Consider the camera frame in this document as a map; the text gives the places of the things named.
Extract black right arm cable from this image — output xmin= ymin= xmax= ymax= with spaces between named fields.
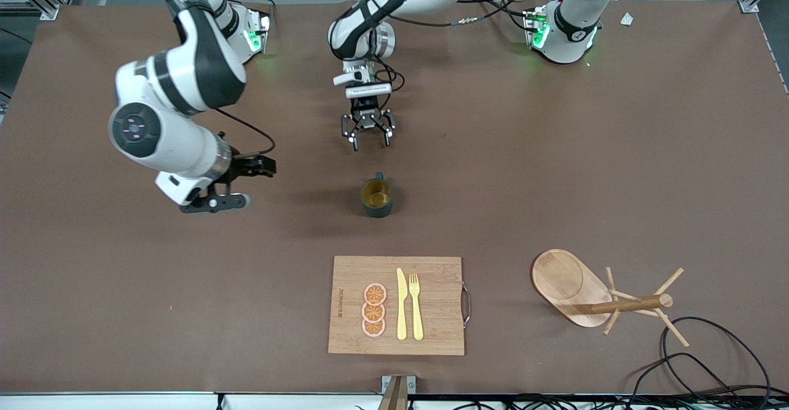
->
xmin=213 ymin=108 xmax=276 ymax=157

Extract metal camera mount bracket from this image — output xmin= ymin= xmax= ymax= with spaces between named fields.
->
xmin=377 ymin=374 xmax=417 ymax=410

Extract black looped cable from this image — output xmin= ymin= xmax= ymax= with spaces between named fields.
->
xmin=626 ymin=353 xmax=750 ymax=401
xmin=661 ymin=316 xmax=772 ymax=400

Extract wooden mug tree stand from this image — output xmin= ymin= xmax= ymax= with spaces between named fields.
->
xmin=530 ymin=248 xmax=691 ymax=348

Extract yellow plastic knife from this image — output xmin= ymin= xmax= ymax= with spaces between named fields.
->
xmin=396 ymin=268 xmax=408 ymax=341

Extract teal ribbed cup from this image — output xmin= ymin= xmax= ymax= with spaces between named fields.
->
xmin=361 ymin=172 xmax=394 ymax=218

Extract yellow plastic fork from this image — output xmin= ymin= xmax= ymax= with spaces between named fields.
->
xmin=409 ymin=273 xmax=425 ymax=342

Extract bamboo cutting board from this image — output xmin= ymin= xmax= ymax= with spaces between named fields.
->
xmin=327 ymin=255 xmax=466 ymax=356

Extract green lit base connector box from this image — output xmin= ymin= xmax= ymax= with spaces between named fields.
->
xmin=243 ymin=10 xmax=272 ymax=54
xmin=524 ymin=6 xmax=550 ymax=51

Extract brown table cover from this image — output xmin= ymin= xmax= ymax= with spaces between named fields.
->
xmin=0 ymin=0 xmax=789 ymax=395

